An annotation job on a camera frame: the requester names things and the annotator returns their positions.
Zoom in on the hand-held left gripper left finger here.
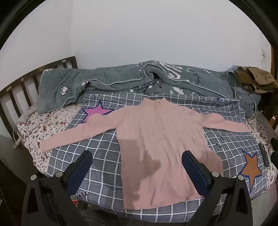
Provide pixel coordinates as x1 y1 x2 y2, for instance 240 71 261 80
22 150 93 226

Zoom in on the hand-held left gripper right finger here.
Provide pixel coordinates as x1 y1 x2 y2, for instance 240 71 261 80
182 151 253 226

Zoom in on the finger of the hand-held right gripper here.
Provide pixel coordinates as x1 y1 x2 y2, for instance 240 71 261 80
258 142 270 168

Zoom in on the pink knit sweater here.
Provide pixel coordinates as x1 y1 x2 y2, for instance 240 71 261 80
42 97 250 211

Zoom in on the grey checked star-print blanket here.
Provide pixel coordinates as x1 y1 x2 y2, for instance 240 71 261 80
47 92 270 222

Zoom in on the floral bed sheet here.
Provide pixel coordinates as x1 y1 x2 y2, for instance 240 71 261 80
16 102 278 196

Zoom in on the brown clothing pile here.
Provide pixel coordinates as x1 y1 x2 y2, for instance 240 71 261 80
236 66 278 94

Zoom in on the grey-green quilt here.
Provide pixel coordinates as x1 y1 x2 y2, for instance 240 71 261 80
37 60 262 119

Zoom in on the dark wooden headboard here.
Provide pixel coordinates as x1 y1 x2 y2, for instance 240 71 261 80
0 56 78 139

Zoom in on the white charger cable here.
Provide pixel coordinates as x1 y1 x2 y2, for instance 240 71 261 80
12 126 28 150

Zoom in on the wooden door frame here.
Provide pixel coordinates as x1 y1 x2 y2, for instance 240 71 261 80
270 46 278 83

